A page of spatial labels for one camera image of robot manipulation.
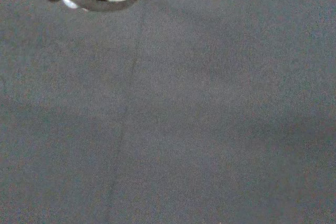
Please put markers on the black bench cloth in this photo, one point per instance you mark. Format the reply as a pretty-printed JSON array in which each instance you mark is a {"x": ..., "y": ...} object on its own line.
[{"x": 168, "y": 116}]

